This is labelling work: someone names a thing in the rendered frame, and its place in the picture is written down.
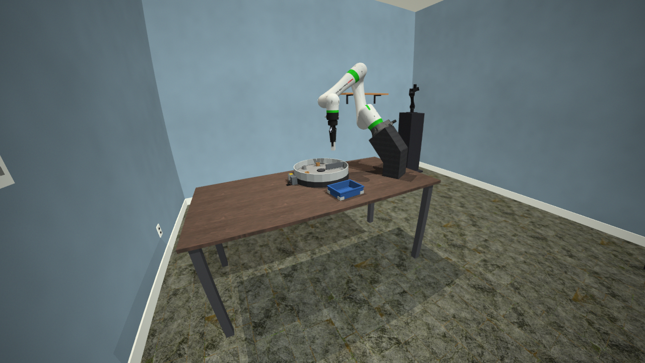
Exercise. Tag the blue plastic crate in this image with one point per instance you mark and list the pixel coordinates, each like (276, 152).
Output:
(345, 189)

